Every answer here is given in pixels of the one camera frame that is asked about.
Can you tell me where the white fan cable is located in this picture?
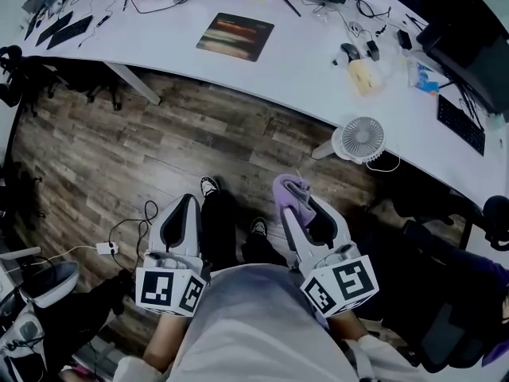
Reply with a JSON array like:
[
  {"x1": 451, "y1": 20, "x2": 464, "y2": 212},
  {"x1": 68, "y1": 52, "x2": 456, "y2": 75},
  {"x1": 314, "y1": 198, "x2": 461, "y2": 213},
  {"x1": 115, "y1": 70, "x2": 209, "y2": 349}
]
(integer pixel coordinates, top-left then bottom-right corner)
[{"x1": 365, "y1": 141, "x2": 401, "y2": 173}]

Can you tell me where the white table leg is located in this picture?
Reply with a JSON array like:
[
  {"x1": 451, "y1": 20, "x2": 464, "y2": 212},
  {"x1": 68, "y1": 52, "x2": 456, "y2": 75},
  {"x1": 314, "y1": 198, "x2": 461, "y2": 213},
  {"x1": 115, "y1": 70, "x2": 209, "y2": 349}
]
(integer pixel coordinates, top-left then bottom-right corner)
[
  {"x1": 103, "y1": 62, "x2": 162, "y2": 106},
  {"x1": 311, "y1": 138, "x2": 339, "y2": 161}
]

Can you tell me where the person's right leg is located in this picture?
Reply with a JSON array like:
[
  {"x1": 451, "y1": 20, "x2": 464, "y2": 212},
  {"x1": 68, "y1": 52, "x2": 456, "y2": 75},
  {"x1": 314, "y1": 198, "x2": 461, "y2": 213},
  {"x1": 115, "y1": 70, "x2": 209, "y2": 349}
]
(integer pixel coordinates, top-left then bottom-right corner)
[{"x1": 241, "y1": 231, "x2": 288, "y2": 270}]

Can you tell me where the black office chair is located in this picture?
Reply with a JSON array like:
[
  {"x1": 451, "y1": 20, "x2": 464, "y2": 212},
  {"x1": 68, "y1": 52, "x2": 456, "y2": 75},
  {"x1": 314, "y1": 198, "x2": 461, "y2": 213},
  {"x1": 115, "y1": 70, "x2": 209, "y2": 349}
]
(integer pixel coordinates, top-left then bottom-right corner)
[
  {"x1": 391, "y1": 195, "x2": 509, "y2": 373},
  {"x1": 0, "y1": 45, "x2": 25, "y2": 109}
]

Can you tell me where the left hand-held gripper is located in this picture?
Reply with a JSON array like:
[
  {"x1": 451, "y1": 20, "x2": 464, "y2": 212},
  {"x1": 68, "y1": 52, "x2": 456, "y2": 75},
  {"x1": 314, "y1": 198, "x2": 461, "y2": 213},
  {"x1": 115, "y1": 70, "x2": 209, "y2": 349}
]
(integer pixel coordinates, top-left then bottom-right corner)
[{"x1": 134, "y1": 193, "x2": 212, "y2": 318}]

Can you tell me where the slim black keyboard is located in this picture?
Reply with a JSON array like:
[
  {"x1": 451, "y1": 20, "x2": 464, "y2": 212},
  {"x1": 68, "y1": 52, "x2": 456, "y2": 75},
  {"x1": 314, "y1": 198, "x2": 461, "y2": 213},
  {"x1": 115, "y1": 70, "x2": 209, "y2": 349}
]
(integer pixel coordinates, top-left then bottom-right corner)
[{"x1": 35, "y1": 11, "x2": 74, "y2": 47}]

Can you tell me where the thin black earphone cable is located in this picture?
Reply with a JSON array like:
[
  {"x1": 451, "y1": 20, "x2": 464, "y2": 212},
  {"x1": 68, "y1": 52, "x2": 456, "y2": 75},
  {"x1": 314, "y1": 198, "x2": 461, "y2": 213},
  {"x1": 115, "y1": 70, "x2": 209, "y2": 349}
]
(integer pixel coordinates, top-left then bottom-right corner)
[{"x1": 77, "y1": 12, "x2": 115, "y2": 49}]

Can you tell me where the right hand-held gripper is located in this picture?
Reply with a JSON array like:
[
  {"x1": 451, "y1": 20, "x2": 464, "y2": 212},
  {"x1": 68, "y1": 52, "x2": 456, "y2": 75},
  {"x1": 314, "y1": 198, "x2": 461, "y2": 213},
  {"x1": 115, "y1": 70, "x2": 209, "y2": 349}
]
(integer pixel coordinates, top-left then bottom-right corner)
[{"x1": 280, "y1": 196, "x2": 379, "y2": 318}]

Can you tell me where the dark striped mouse pad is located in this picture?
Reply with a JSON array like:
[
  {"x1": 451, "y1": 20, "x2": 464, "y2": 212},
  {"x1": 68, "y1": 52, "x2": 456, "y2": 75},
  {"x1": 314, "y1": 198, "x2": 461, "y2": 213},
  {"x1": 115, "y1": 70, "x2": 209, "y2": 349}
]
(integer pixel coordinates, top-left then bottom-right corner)
[{"x1": 196, "y1": 12, "x2": 275, "y2": 62}]

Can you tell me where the person's right forearm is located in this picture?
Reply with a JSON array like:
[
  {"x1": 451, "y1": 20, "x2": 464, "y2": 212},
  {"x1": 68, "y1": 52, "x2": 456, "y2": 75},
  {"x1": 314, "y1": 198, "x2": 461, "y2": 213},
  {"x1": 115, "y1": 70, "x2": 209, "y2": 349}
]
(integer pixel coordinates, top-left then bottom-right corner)
[{"x1": 326, "y1": 307, "x2": 373, "y2": 345}]

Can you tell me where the person's left shoe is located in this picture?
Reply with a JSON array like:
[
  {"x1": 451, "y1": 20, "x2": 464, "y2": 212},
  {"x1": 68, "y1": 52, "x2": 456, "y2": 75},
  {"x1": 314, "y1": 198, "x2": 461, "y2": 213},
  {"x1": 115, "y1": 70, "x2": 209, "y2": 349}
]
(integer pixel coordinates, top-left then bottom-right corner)
[{"x1": 200, "y1": 176, "x2": 220, "y2": 197}]

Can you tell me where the purple cloth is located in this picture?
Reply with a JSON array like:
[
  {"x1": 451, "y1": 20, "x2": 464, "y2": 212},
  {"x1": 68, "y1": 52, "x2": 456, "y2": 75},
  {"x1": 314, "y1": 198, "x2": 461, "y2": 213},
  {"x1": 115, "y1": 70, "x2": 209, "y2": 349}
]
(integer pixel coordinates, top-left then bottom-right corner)
[{"x1": 273, "y1": 174, "x2": 317, "y2": 228}]

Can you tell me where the black computer mouse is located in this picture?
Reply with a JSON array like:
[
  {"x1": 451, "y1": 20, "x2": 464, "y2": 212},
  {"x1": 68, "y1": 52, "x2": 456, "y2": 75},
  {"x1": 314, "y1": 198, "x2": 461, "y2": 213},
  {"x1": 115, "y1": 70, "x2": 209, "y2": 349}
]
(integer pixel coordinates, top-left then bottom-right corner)
[{"x1": 340, "y1": 42, "x2": 362, "y2": 62}]

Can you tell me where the clear plastic bag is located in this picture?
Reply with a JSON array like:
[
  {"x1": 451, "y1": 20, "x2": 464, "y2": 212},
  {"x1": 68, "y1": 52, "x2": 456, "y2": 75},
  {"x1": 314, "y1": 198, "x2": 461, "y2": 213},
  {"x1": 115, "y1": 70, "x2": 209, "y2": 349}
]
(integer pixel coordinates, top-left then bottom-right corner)
[{"x1": 309, "y1": 2, "x2": 331, "y2": 23}]

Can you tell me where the person's left leg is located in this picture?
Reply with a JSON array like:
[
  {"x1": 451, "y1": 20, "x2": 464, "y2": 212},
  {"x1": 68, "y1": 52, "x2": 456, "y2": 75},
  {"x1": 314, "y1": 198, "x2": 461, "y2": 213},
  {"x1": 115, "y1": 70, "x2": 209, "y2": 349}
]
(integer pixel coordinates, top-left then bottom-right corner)
[{"x1": 200, "y1": 191, "x2": 240, "y2": 272}]

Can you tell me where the black power cable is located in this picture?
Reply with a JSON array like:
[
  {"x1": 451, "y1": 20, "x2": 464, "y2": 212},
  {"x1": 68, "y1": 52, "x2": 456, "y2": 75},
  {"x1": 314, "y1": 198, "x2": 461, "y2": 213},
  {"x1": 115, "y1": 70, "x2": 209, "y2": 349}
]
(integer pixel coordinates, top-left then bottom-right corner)
[{"x1": 126, "y1": 0, "x2": 200, "y2": 15}]

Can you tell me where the person's leg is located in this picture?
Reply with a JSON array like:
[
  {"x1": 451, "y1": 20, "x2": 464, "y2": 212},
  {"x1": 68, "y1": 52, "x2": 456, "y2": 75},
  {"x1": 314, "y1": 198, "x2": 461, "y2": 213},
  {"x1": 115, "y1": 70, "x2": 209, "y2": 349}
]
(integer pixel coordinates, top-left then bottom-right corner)
[
  {"x1": 200, "y1": 191, "x2": 240, "y2": 272},
  {"x1": 241, "y1": 231, "x2": 288, "y2": 270}
]

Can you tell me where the person's left forearm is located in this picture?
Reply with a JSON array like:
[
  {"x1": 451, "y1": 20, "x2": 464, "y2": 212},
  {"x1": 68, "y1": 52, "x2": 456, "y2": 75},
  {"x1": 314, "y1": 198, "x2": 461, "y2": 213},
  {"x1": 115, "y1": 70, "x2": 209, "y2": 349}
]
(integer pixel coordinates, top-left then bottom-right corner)
[{"x1": 142, "y1": 311, "x2": 192, "y2": 373}]

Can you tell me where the black floor cable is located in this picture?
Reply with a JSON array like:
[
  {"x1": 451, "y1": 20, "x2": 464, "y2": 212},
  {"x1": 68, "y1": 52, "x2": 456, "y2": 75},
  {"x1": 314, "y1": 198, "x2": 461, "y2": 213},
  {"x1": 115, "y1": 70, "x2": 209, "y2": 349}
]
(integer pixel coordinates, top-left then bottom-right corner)
[{"x1": 109, "y1": 200, "x2": 159, "y2": 254}]

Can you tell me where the white desk fan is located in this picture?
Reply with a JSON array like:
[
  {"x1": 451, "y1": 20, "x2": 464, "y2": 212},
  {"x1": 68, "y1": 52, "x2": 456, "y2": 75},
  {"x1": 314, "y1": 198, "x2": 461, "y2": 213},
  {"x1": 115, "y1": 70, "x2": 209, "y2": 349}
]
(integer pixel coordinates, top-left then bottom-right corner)
[{"x1": 332, "y1": 116, "x2": 387, "y2": 165}]

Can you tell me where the blue packet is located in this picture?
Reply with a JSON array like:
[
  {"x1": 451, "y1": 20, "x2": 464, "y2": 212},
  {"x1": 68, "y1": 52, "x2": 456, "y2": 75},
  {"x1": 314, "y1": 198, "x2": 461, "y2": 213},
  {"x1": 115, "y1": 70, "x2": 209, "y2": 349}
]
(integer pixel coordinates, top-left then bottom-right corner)
[{"x1": 413, "y1": 60, "x2": 441, "y2": 94}]

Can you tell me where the person's light shirt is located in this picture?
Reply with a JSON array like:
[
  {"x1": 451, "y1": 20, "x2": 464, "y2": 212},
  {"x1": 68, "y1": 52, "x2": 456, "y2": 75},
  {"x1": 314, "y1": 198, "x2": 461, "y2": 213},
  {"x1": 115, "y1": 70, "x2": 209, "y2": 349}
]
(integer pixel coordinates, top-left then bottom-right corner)
[{"x1": 113, "y1": 263, "x2": 422, "y2": 382}]

